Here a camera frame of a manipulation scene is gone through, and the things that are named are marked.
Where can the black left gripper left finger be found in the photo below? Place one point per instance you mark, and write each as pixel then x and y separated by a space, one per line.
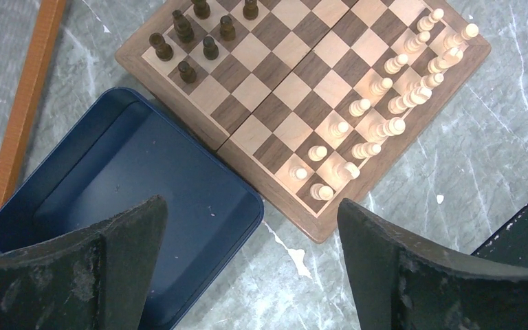
pixel 97 277

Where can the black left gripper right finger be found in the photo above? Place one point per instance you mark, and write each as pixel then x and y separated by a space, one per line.
pixel 401 280

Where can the wooden chess board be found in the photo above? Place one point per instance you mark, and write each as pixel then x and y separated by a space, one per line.
pixel 233 105

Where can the light chess pieces row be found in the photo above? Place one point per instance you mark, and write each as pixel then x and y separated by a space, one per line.
pixel 382 65

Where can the blue metal tin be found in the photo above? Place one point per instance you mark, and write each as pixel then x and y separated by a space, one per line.
pixel 122 152

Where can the orange wooden rack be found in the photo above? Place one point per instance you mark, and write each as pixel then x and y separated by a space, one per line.
pixel 28 95

